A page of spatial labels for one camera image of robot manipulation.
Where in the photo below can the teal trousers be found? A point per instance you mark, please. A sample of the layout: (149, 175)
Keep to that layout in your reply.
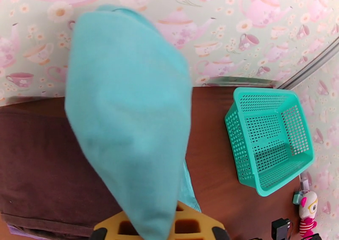
(127, 115)

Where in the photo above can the teal plastic mesh basket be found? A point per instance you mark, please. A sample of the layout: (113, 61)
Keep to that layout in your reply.
(267, 141)

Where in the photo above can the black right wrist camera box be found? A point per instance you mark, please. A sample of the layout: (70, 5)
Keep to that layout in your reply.
(282, 228)

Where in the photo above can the brown folded trousers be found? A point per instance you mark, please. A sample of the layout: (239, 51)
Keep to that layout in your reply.
(45, 167)

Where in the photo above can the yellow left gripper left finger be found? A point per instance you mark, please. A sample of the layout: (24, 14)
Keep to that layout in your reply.
(111, 228)

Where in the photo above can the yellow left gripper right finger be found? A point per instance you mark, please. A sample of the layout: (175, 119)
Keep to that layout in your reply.
(201, 226)

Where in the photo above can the aluminium frame corner post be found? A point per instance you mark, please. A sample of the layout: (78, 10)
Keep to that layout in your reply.
(310, 62)

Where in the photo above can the pink striped doll toy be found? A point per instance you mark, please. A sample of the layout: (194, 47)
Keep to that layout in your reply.
(308, 212)

